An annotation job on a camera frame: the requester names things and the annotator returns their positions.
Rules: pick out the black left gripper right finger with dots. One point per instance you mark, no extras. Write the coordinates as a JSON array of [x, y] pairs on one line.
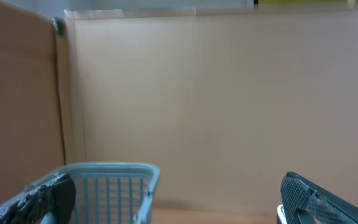
[[305, 202]]

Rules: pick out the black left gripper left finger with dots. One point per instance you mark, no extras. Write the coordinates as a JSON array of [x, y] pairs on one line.
[[51, 202]]

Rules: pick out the grey plastic basket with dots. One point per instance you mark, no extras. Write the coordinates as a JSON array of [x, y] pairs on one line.
[[111, 192]]

